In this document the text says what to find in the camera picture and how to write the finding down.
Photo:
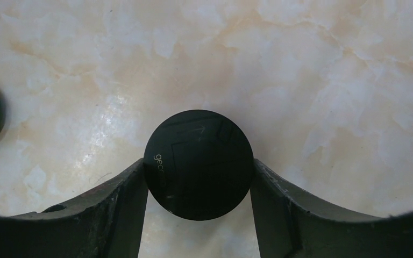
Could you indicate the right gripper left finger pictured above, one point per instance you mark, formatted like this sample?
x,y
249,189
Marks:
x,y
105,221

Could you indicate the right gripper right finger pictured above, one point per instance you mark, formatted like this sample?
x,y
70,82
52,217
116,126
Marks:
x,y
291,222

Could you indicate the black round compact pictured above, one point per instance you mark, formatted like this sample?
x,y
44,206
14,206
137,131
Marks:
x,y
198,165

